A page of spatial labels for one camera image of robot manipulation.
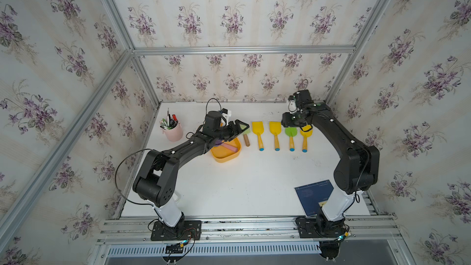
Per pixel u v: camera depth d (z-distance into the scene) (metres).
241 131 0.78
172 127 0.93
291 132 1.05
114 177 0.44
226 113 0.83
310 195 0.82
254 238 0.73
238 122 0.79
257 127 1.07
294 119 0.77
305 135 1.04
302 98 0.68
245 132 1.04
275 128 1.07
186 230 0.73
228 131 0.78
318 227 0.67
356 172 0.46
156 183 0.46
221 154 0.91
